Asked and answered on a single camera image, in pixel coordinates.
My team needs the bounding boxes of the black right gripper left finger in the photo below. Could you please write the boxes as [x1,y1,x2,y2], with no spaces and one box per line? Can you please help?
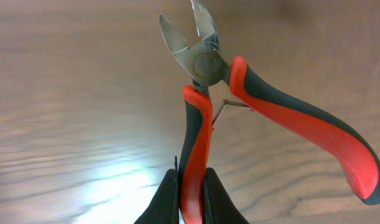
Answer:
[135,156,179,224]

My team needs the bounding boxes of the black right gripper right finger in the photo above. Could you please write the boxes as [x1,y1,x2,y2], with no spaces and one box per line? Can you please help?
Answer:
[203,167,249,224]

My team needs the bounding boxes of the red black handled pliers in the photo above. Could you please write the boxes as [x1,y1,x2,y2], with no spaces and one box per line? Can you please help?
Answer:
[159,1,380,223]

